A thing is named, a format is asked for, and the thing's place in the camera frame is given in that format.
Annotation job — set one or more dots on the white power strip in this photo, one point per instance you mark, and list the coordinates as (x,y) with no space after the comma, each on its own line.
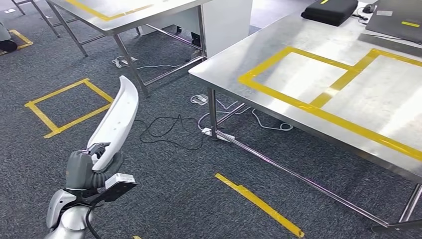
(206,131)

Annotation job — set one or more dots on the grey laptop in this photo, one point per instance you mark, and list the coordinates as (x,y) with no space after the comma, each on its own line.
(395,19)

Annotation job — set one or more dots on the grey black stand base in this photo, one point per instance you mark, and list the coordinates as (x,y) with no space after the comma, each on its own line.
(8,46)

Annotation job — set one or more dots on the black computer mouse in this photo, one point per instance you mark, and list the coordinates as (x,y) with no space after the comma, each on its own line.
(369,8)

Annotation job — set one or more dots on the stainless steel table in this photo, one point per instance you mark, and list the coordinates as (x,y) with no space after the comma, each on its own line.
(158,16)

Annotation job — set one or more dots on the white cabinet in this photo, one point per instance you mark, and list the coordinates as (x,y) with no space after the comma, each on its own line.
(227,23)

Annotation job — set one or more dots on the stainless steel workbench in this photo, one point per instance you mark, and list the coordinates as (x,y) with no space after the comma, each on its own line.
(230,71)

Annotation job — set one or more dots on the black zip case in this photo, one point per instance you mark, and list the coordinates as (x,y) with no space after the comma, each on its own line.
(329,11)

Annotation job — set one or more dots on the white curved plastic part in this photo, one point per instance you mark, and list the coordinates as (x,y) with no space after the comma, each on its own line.
(115,122)

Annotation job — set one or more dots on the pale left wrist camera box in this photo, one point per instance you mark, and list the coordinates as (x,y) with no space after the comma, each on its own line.
(120,181)

